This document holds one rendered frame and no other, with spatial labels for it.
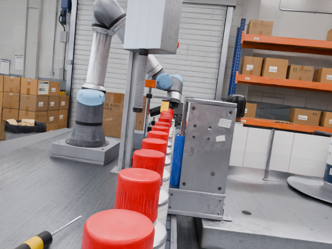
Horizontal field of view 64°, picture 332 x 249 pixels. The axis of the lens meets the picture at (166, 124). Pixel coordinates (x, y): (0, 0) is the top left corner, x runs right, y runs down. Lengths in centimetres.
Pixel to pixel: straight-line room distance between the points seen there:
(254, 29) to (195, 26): 119
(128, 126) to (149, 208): 84
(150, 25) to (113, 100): 80
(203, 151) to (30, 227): 41
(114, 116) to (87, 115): 48
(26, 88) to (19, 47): 231
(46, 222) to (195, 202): 34
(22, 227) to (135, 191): 51
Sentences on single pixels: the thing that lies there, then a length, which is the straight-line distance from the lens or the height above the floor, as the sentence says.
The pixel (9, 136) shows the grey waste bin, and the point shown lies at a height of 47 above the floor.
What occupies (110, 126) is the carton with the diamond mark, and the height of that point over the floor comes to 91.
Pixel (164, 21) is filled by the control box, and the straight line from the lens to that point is 90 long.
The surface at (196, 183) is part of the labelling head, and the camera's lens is 60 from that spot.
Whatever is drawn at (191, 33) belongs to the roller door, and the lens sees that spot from 544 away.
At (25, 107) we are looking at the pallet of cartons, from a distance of 467.
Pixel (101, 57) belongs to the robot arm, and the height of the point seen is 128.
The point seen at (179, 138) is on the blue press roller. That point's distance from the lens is 59.
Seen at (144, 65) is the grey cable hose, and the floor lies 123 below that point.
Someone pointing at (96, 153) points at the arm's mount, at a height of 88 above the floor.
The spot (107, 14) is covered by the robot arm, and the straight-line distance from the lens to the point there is 120.
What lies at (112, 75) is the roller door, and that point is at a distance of 562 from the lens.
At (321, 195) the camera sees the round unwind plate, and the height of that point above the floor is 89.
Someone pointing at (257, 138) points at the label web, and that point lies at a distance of 101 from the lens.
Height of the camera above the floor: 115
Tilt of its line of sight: 6 degrees down
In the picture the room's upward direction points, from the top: 7 degrees clockwise
